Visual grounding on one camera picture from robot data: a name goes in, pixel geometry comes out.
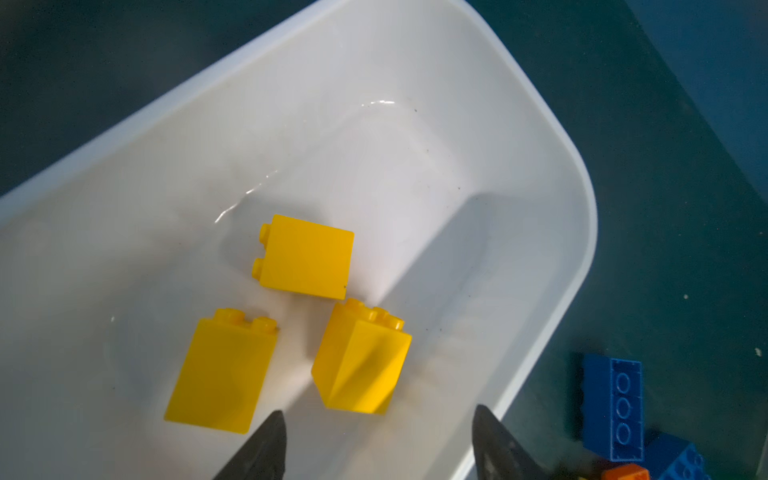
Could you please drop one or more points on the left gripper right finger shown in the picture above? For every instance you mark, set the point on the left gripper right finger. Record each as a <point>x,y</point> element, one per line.
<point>497,453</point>

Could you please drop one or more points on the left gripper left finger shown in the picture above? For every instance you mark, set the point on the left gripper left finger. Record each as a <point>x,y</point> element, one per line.
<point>263,455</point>

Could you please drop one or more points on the yellow brick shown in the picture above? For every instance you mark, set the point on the yellow brick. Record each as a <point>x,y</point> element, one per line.
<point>220,381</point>
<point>304,257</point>
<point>360,358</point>

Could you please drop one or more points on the blue brick upper right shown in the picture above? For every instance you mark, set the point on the blue brick upper right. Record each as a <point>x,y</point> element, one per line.
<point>612,408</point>

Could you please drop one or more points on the blue brick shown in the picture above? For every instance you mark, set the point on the blue brick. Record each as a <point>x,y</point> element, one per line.
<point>668,457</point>
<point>612,408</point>

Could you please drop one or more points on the orange brick right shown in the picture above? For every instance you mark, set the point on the orange brick right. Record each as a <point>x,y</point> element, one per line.
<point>630,471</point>

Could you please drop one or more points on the white container right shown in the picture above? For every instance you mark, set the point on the white container right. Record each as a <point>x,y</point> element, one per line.
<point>407,123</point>

